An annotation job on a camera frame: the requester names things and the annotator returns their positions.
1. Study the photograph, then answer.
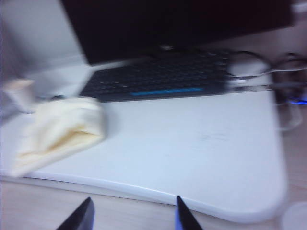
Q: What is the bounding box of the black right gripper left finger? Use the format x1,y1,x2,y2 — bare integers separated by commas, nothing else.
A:
56,196,95,230

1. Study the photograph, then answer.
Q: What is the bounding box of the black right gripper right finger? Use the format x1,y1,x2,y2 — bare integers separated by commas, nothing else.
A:
174,195,204,230

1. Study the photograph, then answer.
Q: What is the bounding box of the cream yellow towel cloth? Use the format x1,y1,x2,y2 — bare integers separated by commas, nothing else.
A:
9,97,107,177

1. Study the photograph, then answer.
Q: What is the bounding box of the white desk riser board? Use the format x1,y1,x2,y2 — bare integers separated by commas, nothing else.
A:
0,69,288,222

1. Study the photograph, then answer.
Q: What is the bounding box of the white paper cup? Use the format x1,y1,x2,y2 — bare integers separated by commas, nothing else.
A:
0,80,36,118

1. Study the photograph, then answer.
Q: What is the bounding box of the black keyboard with blue strip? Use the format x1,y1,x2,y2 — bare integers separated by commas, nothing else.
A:
79,49,238,103

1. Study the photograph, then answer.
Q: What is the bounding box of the black computer monitor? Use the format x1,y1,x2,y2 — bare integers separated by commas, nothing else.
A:
59,0,297,67

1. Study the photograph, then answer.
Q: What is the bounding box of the white cable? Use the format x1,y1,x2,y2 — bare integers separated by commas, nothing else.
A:
275,105,305,131

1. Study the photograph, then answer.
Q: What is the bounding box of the black cable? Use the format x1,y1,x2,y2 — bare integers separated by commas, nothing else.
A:
230,51,307,80

